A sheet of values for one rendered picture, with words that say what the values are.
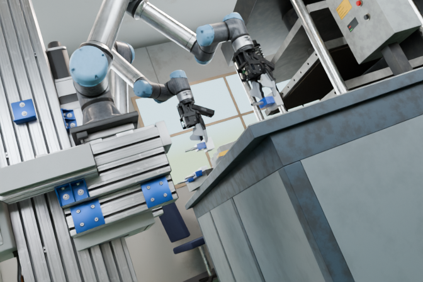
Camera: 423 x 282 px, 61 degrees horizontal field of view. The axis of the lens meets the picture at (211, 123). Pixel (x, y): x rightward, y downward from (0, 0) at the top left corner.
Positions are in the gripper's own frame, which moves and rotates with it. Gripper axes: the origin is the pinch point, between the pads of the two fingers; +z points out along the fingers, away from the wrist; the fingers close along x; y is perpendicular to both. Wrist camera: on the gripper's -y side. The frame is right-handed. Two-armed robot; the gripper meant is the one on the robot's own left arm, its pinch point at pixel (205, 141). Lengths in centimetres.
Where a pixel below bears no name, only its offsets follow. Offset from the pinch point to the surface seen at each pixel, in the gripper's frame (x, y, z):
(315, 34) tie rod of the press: 7, -78, -39
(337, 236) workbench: 71, 3, 45
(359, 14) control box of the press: 31, -86, -34
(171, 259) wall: -284, -22, 67
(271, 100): 42.6, -12.9, 0.4
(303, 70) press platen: -26, -88, -31
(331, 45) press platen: 3, -89, -32
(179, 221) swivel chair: -239, -33, 30
